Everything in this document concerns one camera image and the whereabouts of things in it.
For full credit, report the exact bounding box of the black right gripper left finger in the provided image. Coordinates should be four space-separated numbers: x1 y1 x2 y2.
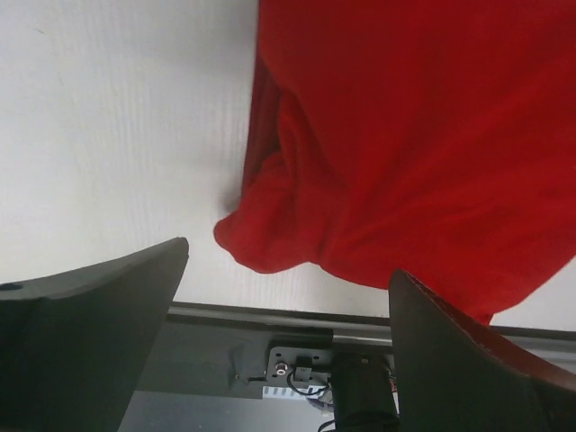
1 238 189 431

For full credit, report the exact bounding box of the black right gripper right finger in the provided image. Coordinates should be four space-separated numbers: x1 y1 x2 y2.
389 270 575 431

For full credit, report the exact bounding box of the red t-shirt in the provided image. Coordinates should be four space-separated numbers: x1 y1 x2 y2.
214 1 575 324

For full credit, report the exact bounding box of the aluminium table edge rail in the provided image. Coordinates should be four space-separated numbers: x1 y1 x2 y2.
168 302 575 362

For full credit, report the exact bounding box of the black robot base mount plate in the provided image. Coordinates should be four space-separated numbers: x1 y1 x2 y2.
139 315 400 431

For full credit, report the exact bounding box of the white slotted cable duct right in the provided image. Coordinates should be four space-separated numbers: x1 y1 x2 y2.
262 386 329 401

